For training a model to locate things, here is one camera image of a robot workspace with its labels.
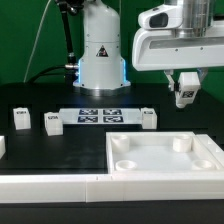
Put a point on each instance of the white left fence block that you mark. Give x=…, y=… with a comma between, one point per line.
x=2, y=146

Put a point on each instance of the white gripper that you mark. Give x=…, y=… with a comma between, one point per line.
x=178, y=37

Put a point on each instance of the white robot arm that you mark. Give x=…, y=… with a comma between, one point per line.
x=102, y=68

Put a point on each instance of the white front fence wall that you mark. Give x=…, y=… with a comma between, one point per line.
x=109, y=188

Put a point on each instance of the white marker base plate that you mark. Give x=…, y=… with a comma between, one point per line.
x=84, y=116

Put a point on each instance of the white square tabletop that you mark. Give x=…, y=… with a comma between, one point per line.
x=162, y=152

